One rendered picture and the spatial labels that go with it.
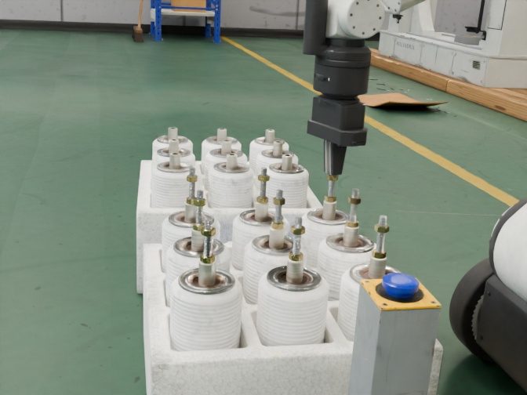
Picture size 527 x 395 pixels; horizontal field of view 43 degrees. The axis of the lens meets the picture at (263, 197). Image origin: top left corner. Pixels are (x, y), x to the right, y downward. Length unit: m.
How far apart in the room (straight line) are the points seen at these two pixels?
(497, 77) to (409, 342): 3.51
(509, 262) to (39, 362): 0.77
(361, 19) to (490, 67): 3.16
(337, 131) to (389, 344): 0.43
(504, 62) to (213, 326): 3.50
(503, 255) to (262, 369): 0.35
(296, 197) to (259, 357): 0.59
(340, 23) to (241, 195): 0.49
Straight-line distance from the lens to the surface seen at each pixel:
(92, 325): 1.33
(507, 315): 1.15
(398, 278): 0.77
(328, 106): 1.09
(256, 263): 1.00
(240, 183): 1.38
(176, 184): 1.37
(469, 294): 1.22
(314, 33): 1.06
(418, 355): 0.78
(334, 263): 1.03
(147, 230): 1.37
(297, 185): 1.41
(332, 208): 1.15
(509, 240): 0.92
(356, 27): 1.04
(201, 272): 0.89
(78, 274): 1.53
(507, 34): 4.20
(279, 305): 0.89
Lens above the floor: 0.64
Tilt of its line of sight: 18 degrees down
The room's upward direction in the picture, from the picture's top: 3 degrees clockwise
